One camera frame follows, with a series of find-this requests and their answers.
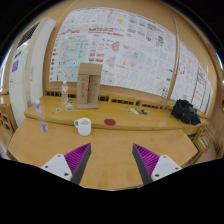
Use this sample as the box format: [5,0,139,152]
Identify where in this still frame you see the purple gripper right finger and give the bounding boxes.
[132,144,181,185]

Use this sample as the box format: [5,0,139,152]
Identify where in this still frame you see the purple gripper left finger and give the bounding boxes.
[42,143,91,185]

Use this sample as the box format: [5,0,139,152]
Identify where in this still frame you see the clear plastic water bottle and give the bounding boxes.
[35,99,48,133]

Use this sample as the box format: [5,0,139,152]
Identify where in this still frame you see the water bottle with red label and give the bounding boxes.
[61,81,68,104]

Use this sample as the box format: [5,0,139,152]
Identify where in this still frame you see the white ceramic mug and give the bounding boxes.
[74,118,91,136]

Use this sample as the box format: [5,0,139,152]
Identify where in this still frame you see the red round coaster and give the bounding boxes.
[104,119,116,126]

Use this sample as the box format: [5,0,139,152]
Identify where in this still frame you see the wooden chair right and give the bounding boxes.
[193,124,216,157]

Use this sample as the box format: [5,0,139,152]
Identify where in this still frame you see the stickers on table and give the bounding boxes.
[53,101,75,114]

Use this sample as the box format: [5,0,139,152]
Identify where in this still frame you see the black bag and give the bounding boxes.
[171,99,201,125]

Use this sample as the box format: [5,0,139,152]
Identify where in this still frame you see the cardboard box stand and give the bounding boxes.
[76,63,102,109]

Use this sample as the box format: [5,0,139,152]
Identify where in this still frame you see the white air conditioner cabinet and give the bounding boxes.
[9,17,56,125]

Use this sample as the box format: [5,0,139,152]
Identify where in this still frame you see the right wall poster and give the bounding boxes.
[171,41,213,114]

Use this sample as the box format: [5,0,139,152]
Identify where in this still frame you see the large white wall poster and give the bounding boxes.
[49,7,176,97]

